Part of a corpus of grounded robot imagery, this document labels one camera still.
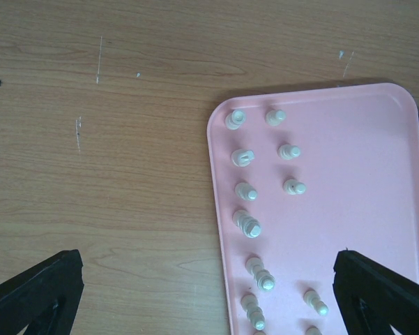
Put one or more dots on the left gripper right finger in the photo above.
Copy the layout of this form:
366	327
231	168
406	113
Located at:
373	299

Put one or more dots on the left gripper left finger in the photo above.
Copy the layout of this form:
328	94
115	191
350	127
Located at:
43	299

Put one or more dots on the white king piece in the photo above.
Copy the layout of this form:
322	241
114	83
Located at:
264	280

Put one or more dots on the white bishop piece lower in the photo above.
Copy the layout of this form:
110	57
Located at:
254	313

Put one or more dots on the white bishop piece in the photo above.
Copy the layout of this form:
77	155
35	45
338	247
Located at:
254	313
245	191

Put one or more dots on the white queen piece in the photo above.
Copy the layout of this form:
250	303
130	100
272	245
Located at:
249	225

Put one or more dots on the pink plastic tray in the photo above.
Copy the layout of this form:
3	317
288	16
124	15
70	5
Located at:
360	162

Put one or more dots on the white knight piece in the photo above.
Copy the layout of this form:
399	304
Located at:
242	157

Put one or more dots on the white pawn top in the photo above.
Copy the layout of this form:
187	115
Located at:
275	117

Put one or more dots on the white rook piece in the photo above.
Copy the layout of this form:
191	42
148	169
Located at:
235	119

